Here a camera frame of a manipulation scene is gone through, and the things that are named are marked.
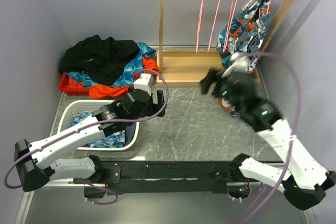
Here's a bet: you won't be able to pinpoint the purple cable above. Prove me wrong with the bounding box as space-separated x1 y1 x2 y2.
3 68 169 205
236 52 301 223

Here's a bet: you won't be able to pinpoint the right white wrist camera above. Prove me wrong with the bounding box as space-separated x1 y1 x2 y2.
222 52 249 78

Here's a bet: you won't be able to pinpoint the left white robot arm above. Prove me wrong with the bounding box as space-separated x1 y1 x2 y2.
13 89 166 192

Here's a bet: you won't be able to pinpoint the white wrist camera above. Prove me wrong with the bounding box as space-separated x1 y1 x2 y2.
222 52 249 78
133 73 154 96

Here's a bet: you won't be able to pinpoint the wooden hanger rack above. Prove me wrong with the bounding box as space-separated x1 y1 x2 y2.
157 0 295 88

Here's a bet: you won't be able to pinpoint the blue floral garment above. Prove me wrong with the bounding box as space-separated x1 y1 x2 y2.
70 112 126 148

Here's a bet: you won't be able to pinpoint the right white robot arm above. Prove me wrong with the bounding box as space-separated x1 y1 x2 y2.
200 68 335 210

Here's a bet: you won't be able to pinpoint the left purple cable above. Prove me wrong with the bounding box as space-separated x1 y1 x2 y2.
3 68 169 205

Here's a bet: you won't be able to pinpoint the dark navy garment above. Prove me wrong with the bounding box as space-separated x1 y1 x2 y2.
124 122 139 147

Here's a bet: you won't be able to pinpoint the white laundry basket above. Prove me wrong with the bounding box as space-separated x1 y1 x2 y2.
57 100 130 151

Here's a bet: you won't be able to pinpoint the aluminium rail frame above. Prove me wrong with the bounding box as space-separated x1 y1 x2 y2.
14 66 318 224

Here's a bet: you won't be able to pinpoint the blue orange patterned shorts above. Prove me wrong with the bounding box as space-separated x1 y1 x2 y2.
215 0 271 118

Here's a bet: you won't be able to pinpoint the black garment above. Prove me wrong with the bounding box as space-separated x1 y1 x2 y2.
58 35 140 86

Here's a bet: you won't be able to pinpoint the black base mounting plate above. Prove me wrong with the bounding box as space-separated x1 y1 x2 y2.
87 161 250 195

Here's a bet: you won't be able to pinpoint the orange garment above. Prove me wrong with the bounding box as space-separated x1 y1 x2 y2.
59 59 159 100

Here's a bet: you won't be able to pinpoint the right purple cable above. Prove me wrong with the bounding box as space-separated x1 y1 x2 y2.
236 52 301 223

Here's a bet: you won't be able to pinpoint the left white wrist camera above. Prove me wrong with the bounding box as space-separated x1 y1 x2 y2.
133 73 154 96

